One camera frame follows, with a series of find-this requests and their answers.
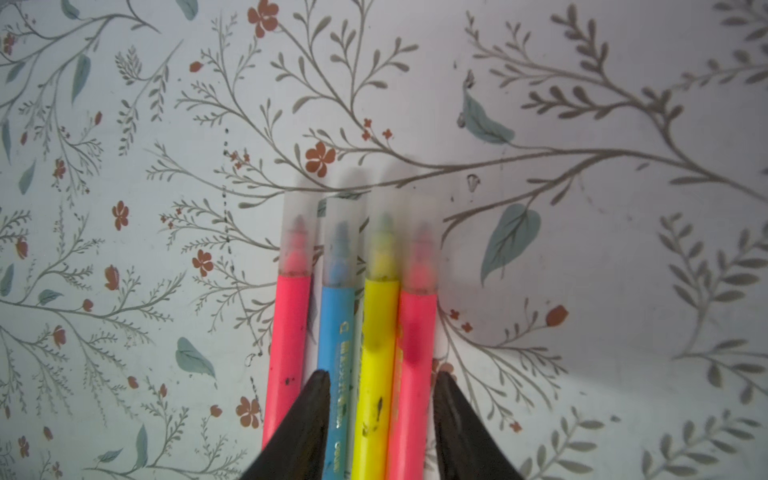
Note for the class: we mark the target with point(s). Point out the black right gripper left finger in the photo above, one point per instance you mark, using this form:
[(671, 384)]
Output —
[(297, 448)]

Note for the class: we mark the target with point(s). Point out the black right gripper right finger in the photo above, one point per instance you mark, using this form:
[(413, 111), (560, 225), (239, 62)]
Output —
[(464, 447)]

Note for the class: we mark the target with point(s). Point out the pink highlighter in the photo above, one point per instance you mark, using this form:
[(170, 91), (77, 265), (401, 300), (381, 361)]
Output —
[(415, 345)]

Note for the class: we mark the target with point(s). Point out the pink highlighter pen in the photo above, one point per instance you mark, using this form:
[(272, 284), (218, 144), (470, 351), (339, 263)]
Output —
[(291, 308)]

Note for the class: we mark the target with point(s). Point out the yellow highlighter pen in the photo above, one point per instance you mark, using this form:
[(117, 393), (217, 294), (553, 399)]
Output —
[(378, 339)]

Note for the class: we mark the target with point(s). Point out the blue highlighter pen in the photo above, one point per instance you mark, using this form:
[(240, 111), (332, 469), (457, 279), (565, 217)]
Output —
[(337, 325)]

